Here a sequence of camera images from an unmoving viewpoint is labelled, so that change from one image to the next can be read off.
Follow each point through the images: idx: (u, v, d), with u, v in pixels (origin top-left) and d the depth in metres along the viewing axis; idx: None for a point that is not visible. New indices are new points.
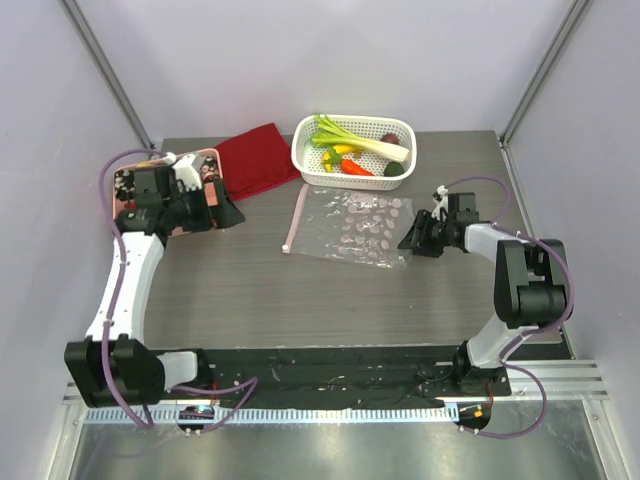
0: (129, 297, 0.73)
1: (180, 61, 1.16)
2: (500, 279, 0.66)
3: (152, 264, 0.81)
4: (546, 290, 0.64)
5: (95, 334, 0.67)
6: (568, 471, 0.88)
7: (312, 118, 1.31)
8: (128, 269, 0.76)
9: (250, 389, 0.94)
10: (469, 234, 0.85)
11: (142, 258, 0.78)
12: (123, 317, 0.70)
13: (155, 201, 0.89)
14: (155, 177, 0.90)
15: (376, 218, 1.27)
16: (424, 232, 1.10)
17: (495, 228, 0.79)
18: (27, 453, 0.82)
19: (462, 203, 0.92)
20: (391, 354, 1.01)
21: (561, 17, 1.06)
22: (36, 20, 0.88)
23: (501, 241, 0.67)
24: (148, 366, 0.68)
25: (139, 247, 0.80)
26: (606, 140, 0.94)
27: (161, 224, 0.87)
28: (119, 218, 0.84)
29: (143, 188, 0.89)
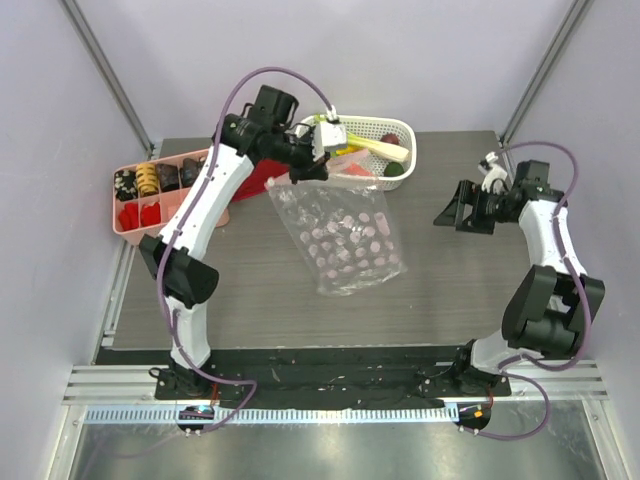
0: (202, 215, 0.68)
1: (180, 60, 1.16)
2: (519, 298, 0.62)
3: (236, 184, 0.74)
4: (557, 327, 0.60)
5: (166, 236, 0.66)
6: (568, 472, 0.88)
7: (313, 118, 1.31)
8: (211, 185, 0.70)
9: (251, 391, 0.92)
10: (525, 209, 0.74)
11: (226, 178, 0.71)
12: (191, 233, 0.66)
13: (267, 123, 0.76)
14: (276, 101, 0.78)
15: (375, 246, 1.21)
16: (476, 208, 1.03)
17: (553, 218, 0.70)
18: (26, 453, 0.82)
19: (533, 171, 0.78)
20: (392, 355, 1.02)
21: (562, 16, 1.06)
22: (34, 20, 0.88)
23: (534, 268, 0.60)
24: (211, 274, 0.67)
25: (226, 166, 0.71)
26: (606, 141, 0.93)
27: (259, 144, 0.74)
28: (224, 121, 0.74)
29: (259, 105, 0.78)
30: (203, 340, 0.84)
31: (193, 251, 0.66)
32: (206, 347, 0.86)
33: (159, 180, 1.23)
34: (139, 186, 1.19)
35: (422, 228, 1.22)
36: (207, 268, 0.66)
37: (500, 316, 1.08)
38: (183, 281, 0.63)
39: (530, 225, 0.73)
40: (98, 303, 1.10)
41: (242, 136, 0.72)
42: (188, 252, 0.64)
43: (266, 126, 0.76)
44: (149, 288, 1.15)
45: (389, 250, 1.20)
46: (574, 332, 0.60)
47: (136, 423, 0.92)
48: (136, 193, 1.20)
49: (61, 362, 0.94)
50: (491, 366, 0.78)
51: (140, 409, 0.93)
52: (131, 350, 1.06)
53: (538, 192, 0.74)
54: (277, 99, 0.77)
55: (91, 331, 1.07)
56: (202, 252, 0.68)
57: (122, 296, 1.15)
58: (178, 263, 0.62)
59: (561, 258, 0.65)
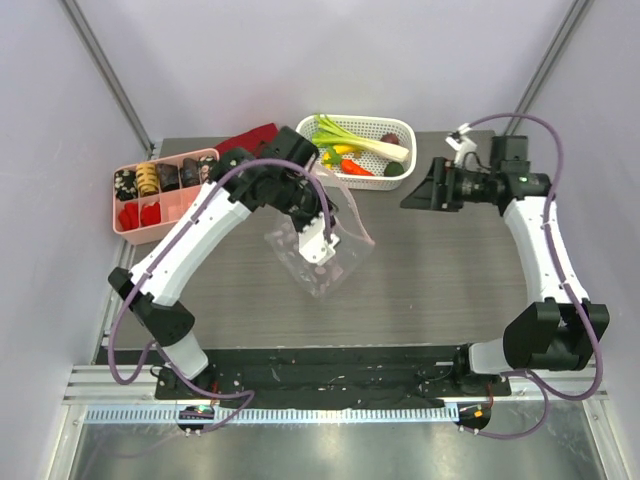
0: (177, 261, 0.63)
1: (180, 60, 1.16)
2: (522, 330, 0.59)
3: (226, 230, 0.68)
4: (563, 354, 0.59)
5: (135, 275, 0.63)
6: (567, 472, 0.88)
7: (313, 118, 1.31)
8: (194, 229, 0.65)
9: (247, 400, 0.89)
10: (511, 208, 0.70)
11: (211, 224, 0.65)
12: (161, 278, 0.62)
13: (277, 170, 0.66)
14: (295, 145, 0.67)
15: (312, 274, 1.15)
16: (450, 188, 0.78)
17: (546, 225, 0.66)
18: (27, 453, 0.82)
19: (511, 149, 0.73)
20: (391, 354, 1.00)
21: (563, 16, 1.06)
22: (33, 19, 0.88)
23: (535, 306, 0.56)
24: (181, 317, 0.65)
25: (216, 210, 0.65)
26: (606, 141, 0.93)
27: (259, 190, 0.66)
28: (231, 154, 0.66)
29: (274, 147, 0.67)
30: (200, 355, 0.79)
31: (160, 298, 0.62)
32: (203, 356, 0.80)
33: (159, 180, 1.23)
34: (139, 186, 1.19)
35: (422, 228, 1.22)
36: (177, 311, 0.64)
37: (500, 316, 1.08)
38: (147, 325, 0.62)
39: (519, 230, 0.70)
40: (98, 302, 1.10)
41: (241, 181, 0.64)
42: (153, 299, 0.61)
43: (277, 172, 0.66)
44: None
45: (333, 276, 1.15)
46: (579, 355, 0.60)
47: (136, 423, 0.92)
48: (136, 193, 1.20)
49: (62, 362, 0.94)
50: (492, 371, 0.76)
51: (140, 409, 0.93)
52: (131, 350, 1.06)
53: (521, 183, 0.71)
54: (294, 143, 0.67)
55: (91, 331, 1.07)
56: (174, 299, 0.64)
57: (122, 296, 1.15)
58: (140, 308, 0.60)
59: (560, 284, 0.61)
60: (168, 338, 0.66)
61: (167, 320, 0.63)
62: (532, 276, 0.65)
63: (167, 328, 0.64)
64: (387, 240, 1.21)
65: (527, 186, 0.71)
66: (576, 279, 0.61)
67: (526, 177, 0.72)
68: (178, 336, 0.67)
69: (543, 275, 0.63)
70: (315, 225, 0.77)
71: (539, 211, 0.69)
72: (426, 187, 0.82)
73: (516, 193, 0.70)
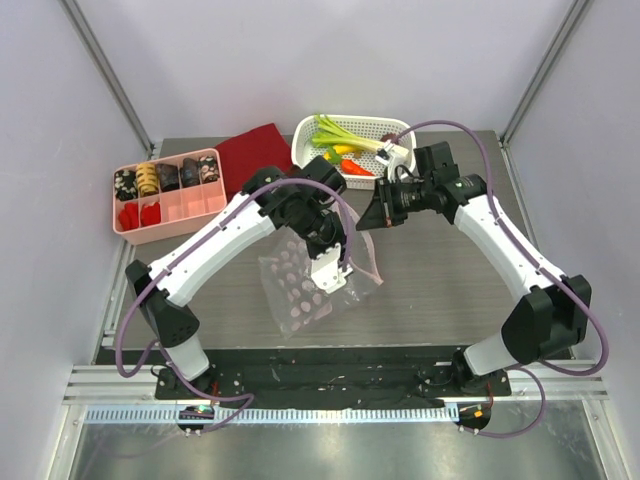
0: (198, 263, 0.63)
1: (179, 60, 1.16)
2: (523, 327, 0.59)
3: (250, 240, 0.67)
4: (564, 333, 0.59)
5: (153, 271, 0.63)
6: (567, 472, 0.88)
7: (312, 118, 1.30)
8: (220, 234, 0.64)
9: (246, 400, 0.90)
10: (461, 214, 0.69)
11: (238, 233, 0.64)
12: (179, 277, 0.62)
13: (306, 195, 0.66)
14: (329, 173, 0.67)
15: (297, 302, 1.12)
16: (391, 204, 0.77)
17: (499, 223, 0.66)
18: (27, 453, 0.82)
19: (437, 157, 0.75)
20: (391, 354, 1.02)
21: (562, 17, 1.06)
22: (33, 19, 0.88)
23: (528, 299, 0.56)
24: (189, 321, 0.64)
25: (245, 221, 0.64)
26: (605, 142, 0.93)
27: (287, 209, 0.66)
28: (266, 170, 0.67)
29: (306, 173, 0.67)
30: (200, 359, 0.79)
31: (174, 296, 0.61)
32: (204, 359, 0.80)
33: (159, 180, 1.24)
34: (139, 186, 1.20)
35: (422, 228, 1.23)
36: (186, 313, 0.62)
37: (500, 316, 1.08)
38: (155, 324, 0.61)
39: (475, 233, 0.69)
40: (98, 302, 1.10)
41: (270, 197, 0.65)
42: (167, 296, 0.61)
43: (307, 195, 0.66)
44: None
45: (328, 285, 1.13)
46: (578, 330, 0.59)
47: (136, 423, 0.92)
48: (136, 193, 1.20)
49: (62, 362, 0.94)
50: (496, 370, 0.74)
51: (140, 409, 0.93)
52: (132, 350, 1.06)
53: (458, 188, 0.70)
54: (327, 169, 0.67)
55: (91, 331, 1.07)
56: (186, 300, 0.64)
57: (122, 296, 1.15)
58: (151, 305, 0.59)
59: (536, 270, 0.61)
60: (173, 341, 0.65)
61: (177, 322, 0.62)
62: (506, 271, 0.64)
63: (173, 331, 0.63)
64: (387, 241, 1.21)
65: (465, 189, 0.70)
66: (545, 260, 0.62)
67: (460, 181, 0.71)
68: (181, 339, 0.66)
69: (518, 267, 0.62)
70: (331, 253, 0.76)
71: (486, 209, 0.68)
72: (374, 206, 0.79)
73: (459, 198, 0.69)
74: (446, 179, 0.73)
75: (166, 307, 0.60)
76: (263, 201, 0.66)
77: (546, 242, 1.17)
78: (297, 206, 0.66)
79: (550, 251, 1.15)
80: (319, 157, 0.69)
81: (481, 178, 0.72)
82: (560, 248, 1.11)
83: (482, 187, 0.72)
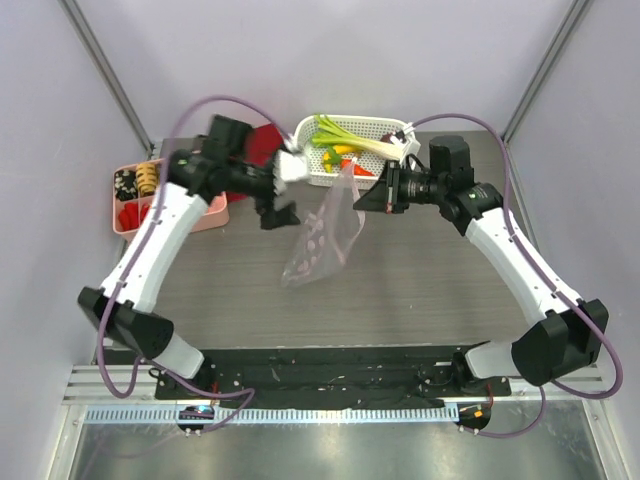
0: (148, 265, 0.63)
1: (180, 60, 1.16)
2: (536, 351, 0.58)
3: (188, 227, 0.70)
4: (577, 356, 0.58)
5: (107, 289, 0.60)
6: (567, 472, 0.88)
7: (313, 118, 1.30)
8: (158, 229, 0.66)
9: (247, 398, 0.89)
10: (474, 227, 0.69)
11: (175, 220, 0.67)
12: (136, 284, 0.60)
13: (224, 158, 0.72)
14: (231, 130, 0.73)
15: (298, 302, 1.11)
16: (395, 191, 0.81)
17: (514, 239, 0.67)
18: (27, 453, 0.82)
19: (455, 163, 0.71)
20: (391, 355, 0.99)
21: (562, 16, 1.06)
22: (34, 20, 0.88)
23: (544, 326, 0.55)
24: (162, 325, 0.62)
25: (178, 208, 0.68)
26: (605, 141, 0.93)
27: (213, 183, 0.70)
28: (175, 157, 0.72)
29: (213, 137, 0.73)
30: (192, 352, 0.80)
31: (139, 304, 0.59)
32: (197, 353, 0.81)
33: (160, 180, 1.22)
34: (139, 186, 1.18)
35: (421, 228, 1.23)
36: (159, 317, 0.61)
37: (500, 316, 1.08)
38: (130, 338, 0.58)
39: (489, 248, 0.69)
40: None
41: (194, 177, 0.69)
42: (132, 306, 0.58)
43: (221, 161, 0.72)
44: None
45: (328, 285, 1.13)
46: (591, 353, 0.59)
47: (136, 424, 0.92)
48: (136, 193, 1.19)
49: (62, 362, 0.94)
50: (496, 372, 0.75)
51: (140, 409, 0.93)
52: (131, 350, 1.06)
53: (470, 200, 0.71)
54: (229, 129, 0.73)
55: (91, 331, 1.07)
56: (152, 305, 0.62)
57: None
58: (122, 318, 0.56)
59: (553, 293, 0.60)
60: (154, 349, 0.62)
61: (151, 328, 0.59)
62: (520, 290, 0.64)
63: (151, 338, 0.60)
64: (388, 241, 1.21)
65: (479, 201, 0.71)
66: (562, 282, 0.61)
67: (473, 192, 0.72)
68: (161, 348, 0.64)
69: (533, 289, 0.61)
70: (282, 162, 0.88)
71: (501, 225, 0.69)
72: (378, 189, 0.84)
73: (472, 211, 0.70)
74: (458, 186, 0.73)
75: (137, 316, 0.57)
76: (188, 182, 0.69)
77: (546, 242, 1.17)
78: (222, 176, 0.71)
79: (550, 251, 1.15)
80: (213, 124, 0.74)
81: (495, 190, 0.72)
82: (561, 248, 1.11)
83: (496, 198, 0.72)
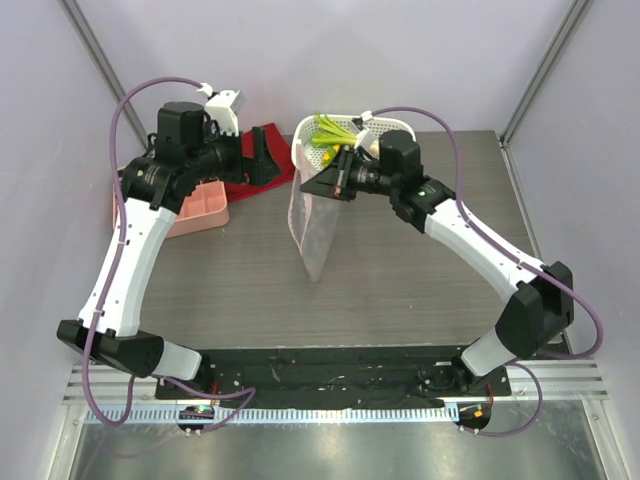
0: (124, 289, 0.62)
1: (179, 59, 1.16)
2: (516, 327, 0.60)
3: (158, 242, 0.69)
4: (556, 319, 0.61)
5: (86, 320, 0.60)
6: (567, 472, 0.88)
7: (312, 118, 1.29)
8: (127, 249, 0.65)
9: (249, 397, 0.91)
10: (431, 223, 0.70)
11: (144, 238, 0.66)
12: (113, 310, 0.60)
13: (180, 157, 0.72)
14: (181, 124, 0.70)
15: (297, 301, 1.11)
16: (346, 175, 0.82)
17: (470, 223, 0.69)
18: (27, 454, 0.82)
19: (407, 161, 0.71)
20: (391, 355, 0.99)
21: (562, 16, 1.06)
22: (34, 19, 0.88)
23: (518, 297, 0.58)
24: (151, 342, 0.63)
25: (143, 224, 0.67)
26: (605, 140, 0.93)
27: (176, 189, 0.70)
28: (132, 167, 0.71)
29: (164, 135, 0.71)
30: (189, 353, 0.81)
31: (122, 330, 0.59)
32: (193, 354, 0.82)
33: None
34: None
35: None
36: (144, 337, 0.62)
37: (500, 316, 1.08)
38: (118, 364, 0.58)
39: (448, 238, 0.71)
40: None
41: (155, 187, 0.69)
42: (115, 334, 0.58)
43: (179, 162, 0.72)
44: (150, 288, 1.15)
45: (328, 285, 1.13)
46: (567, 313, 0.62)
47: (136, 423, 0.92)
48: None
49: (62, 362, 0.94)
50: (492, 367, 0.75)
51: (140, 409, 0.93)
52: None
53: (421, 197, 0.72)
54: (177, 125, 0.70)
55: None
56: (136, 326, 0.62)
57: None
58: (106, 348, 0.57)
59: (517, 266, 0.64)
60: (144, 366, 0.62)
61: (137, 350, 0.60)
62: (488, 271, 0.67)
63: (138, 359, 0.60)
64: (388, 241, 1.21)
65: (429, 196, 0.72)
66: (524, 254, 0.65)
67: (423, 189, 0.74)
68: (153, 362, 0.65)
69: (499, 265, 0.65)
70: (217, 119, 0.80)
71: (456, 214, 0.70)
72: (329, 173, 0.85)
73: (425, 208, 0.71)
74: (408, 185, 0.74)
75: (122, 344, 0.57)
76: (150, 193, 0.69)
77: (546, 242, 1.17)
78: (183, 180, 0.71)
79: (550, 251, 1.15)
80: (158, 119, 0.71)
81: (443, 185, 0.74)
82: (561, 248, 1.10)
83: (443, 190, 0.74)
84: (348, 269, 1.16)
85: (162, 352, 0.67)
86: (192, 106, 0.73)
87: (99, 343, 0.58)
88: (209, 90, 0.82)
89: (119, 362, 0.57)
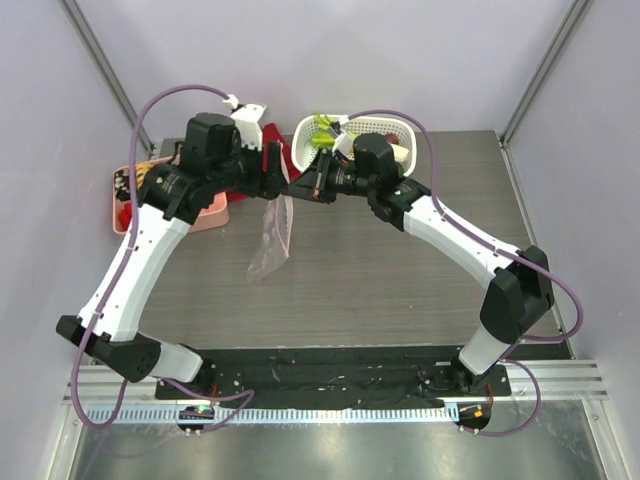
0: (126, 294, 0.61)
1: (180, 59, 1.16)
2: (498, 311, 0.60)
3: (168, 250, 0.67)
4: (537, 304, 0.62)
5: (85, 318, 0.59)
6: (567, 472, 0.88)
7: (312, 118, 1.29)
8: (135, 256, 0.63)
9: (246, 399, 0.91)
10: (409, 220, 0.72)
11: (152, 246, 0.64)
12: (112, 315, 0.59)
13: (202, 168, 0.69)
14: (209, 137, 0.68)
15: (297, 301, 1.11)
16: (323, 176, 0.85)
17: (445, 215, 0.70)
18: (27, 454, 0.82)
19: (381, 164, 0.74)
20: (391, 355, 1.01)
21: (562, 17, 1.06)
22: (35, 20, 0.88)
23: (498, 282, 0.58)
24: (146, 348, 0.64)
25: (155, 232, 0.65)
26: (605, 141, 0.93)
27: (192, 201, 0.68)
28: (152, 173, 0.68)
29: (191, 144, 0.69)
30: (192, 353, 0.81)
31: (117, 336, 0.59)
32: (195, 355, 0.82)
33: None
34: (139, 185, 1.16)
35: None
36: (139, 344, 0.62)
37: None
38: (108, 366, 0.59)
39: (426, 232, 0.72)
40: None
41: (171, 197, 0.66)
42: (110, 339, 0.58)
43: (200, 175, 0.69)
44: None
45: (328, 285, 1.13)
46: (546, 296, 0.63)
47: (136, 423, 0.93)
48: None
49: (62, 362, 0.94)
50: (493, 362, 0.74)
51: (140, 409, 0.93)
52: None
53: (395, 195, 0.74)
54: (206, 137, 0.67)
55: None
56: (132, 333, 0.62)
57: None
58: (100, 352, 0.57)
59: (494, 253, 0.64)
60: (136, 372, 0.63)
61: (130, 357, 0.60)
62: (466, 260, 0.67)
63: (130, 365, 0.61)
64: (388, 241, 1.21)
65: (405, 195, 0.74)
66: (501, 242, 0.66)
67: (399, 189, 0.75)
68: (146, 368, 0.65)
69: (476, 254, 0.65)
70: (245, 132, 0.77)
71: (432, 208, 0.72)
72: (309, 176, 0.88)
73: (402, 206, 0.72)
74: (384, 185, 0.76)
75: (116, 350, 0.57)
76: (165, 201, 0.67)
77: (546, 242, 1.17)
78: (200, 193, 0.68)
79: (550, 251, 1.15)
80: (188, 127, 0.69)
81: (418, 183, 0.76)
82: (561, 247, 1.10)
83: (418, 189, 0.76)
84: (348, 269, 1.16)
85: (157, 359, 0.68)
86: (223, 118, 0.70)
87: (92, 346, 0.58)
88: (234, 102, 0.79)
89: (112, 367, 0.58)
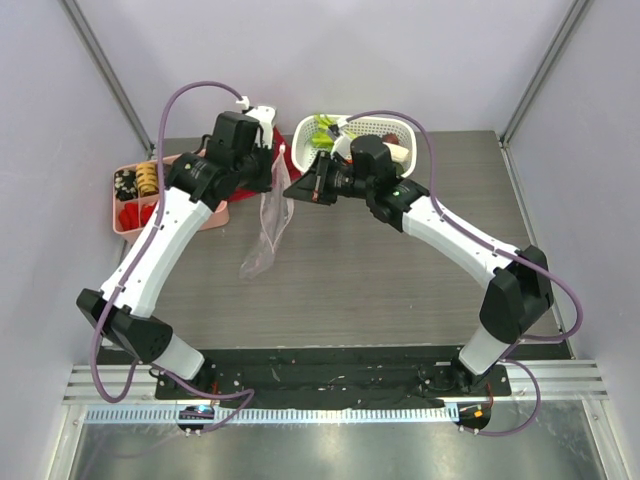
0: (149, 270, 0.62)
1: (180, 59, 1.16)
2: (498, 311, 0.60)
3: (191, 232, 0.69)
4: (536, 303, 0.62)
5: (106, 292, 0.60)
6: (567, 472, 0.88)
7: (312, 118, 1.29)
8: (160, 234, 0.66)
9: (246, 399, 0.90)
10: (407, 220, 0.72)
11: (178, 225, 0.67)
12: (134, 289, 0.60)
13: (227, 158, 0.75)
14: (236, 132, 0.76)
15: (297, 301, 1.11)
16: (323, 179, 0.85)
17: (444, 216, 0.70)
18: (27, 454, 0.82)
19: (379, 165, 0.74)
20: (391, 355, 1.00)
21: (562, 17, 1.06)
22: (35, 20, 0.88)
23: (497, 283, 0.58)
24: (161, 329, 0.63)
25: (180, 213, 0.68)
26: (605, 141, 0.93)
27: (217, 188, 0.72)
28: (180, 161, 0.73)
29: (219, 138, 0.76)
30: (194, 352, 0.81)
31: (138, 309, 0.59)
32: (197, 355, 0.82)
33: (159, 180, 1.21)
34: (139, 186, 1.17)
35: None
36: (156, 322, 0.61)
37: None
38: (124, 340, 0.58)
39: (425, 233, 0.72)
40: None
41: (198, 182, 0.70)
42: (130, 311, 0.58)
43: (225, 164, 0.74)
44: None
45: (328, 285, 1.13)
46: (546, 295, 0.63)
47: (136, 424, 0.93)
48: (136, 193, 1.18)
49: (62, 362, 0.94)
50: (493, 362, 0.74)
51: (140, 409, 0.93)
52: None
53: (394, 197, 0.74)
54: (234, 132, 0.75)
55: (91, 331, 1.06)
56: (149, 310, 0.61)
57: None
58: (118, 323, 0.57)
59: (493, 253, 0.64)
60: (149, 352, 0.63)
61: (146, 333, 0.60)
62: (465, 259, 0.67)
63: (145, 342, 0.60)
64: (388, 241, 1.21)
65: (404, 196, 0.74)
66: (500, 242, 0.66)
67: (398, 189, 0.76)
68: (159, 350, 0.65)
69: (475, 255, 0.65)
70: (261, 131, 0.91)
71: (431, 209, 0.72)
72: (309, 178, 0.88)
73: (401, 206, 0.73)
74: (382, 185, 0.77)
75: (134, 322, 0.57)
76: (191, 186, 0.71)
77: (546, 242, 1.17)
78: (224, 180, 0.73)
79: (550, 251, 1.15)
80: (217, 124, 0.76)
81: (416, 183, 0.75)
82: (561, 247, 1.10)
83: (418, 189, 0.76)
84: (348, 269, 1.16)
85: (169, 344, 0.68)
86: (247, 118, 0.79)
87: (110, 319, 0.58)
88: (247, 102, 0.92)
89: (129, 340, 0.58)
